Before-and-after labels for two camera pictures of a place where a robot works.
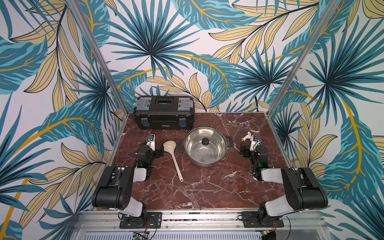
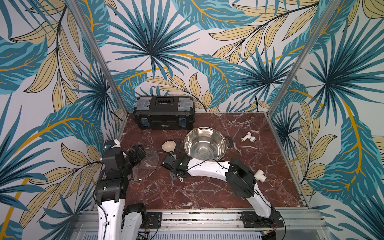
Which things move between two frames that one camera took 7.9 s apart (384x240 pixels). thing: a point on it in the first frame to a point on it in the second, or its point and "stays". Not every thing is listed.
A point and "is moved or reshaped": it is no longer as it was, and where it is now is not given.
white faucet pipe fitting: (246, 137) stays
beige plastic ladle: (170, 145) stays
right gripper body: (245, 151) to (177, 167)
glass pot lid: (205, 145) is moved or reshaped
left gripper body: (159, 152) to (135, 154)
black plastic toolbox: (165, 112) stays
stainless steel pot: (205, 146) stays
